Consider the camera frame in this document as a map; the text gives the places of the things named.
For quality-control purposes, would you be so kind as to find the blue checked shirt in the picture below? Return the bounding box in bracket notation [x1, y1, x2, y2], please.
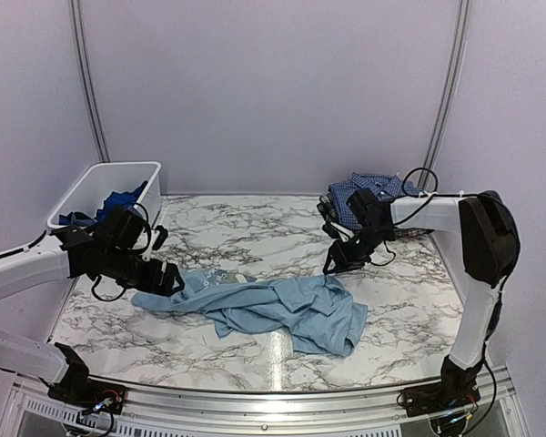
[328, 172, 423, 230]

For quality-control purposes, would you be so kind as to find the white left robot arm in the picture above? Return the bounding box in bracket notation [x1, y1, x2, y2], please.
[0, 207, 185, 405]

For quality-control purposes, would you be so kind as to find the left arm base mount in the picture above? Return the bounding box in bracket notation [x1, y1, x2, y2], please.
[47, 342, 126, 414]

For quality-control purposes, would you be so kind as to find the left wall aluminium post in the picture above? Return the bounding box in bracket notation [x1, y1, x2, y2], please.
[68, 0, 111, 163]

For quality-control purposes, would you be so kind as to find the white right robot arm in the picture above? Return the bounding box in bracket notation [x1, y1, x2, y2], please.
[318, 179, 521, 371]

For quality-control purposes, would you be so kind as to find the white plastic laundry bin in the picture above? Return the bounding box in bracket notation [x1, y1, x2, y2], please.
[46, 161, 162, 229]

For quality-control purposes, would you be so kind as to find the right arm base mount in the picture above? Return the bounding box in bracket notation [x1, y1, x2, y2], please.
[397, 356, 483, 417]

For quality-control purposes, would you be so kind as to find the light blue garment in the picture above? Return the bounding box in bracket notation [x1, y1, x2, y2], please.
[131, 269, 368, 357]

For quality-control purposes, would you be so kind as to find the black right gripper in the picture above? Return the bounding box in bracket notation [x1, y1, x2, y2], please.
[323, 224, 393, 274]

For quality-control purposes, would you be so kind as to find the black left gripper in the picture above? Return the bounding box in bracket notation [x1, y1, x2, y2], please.
[102, 246, 185, 297]

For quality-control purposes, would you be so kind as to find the dark blue garment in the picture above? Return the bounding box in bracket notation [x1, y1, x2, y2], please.
[58, 180, 147, 228]

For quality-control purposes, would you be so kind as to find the aluminium front frame rail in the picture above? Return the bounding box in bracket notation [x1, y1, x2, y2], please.
[0, 367, 530, 436]

